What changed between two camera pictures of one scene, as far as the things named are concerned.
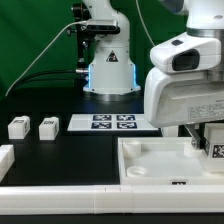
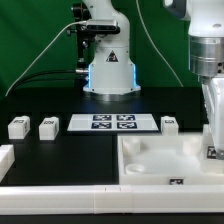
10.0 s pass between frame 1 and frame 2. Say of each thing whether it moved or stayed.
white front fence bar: stayed
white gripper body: moved
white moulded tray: moved
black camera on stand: stayed
